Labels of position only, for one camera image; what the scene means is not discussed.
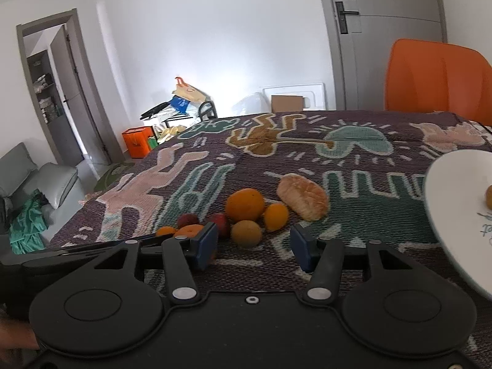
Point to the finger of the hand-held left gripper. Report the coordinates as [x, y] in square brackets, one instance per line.
[65, 259]
[96, 245]

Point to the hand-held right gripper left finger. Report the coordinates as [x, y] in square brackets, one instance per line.
[208, 246]

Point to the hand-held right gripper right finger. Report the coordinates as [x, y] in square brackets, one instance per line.
[299, 248]

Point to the small tangerine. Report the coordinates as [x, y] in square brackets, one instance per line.
[165, 231]
[188, 230]

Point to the red apple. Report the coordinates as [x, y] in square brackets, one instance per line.
[221, 223]

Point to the dark red peach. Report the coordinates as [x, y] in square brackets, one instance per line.
[187, 220]

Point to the medium orange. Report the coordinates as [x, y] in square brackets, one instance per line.
[275, 216]

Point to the yellow-green round fruit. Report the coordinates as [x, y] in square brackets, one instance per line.
[246, 233]

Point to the round flatbread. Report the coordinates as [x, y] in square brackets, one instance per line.
[303, 196]

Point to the large orange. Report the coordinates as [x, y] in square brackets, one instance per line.
[245, 204]

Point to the white ceramic bowl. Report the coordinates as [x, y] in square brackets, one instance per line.
[453, 207]

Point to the person's left hand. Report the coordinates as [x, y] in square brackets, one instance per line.
[17, 334]

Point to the green cloth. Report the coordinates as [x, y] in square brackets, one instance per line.
[27, 223]

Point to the green rug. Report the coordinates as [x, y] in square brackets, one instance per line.
[111, 176]

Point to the grey sofa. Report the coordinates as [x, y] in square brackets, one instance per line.
[57, 184]

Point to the orange box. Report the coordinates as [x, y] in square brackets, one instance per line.
[135, 143]

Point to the green bag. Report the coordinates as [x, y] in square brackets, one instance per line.
[152, 143]

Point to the pale yellow items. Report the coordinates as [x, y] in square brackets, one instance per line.
[171, 131]

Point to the cardboard box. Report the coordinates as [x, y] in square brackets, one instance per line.
[286, 103]

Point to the blue bag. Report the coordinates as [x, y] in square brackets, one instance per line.
[179, 103]

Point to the black folded item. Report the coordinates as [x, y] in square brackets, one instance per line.
[153, 110]

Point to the white plastic bag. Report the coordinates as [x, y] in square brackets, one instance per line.
[251, 103]

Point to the grey open door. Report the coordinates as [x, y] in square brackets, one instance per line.
[80, 96]

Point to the white board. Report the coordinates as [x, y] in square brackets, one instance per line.
[313, 94]

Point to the brown paper bag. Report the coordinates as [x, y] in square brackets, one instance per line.
[189, 91]

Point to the grey shelf unit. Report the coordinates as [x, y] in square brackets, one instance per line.
[46, 88]

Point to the orange chair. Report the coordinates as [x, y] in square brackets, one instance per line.
[438, 80]

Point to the black metal frame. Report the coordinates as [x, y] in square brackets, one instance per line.
[207, 110]

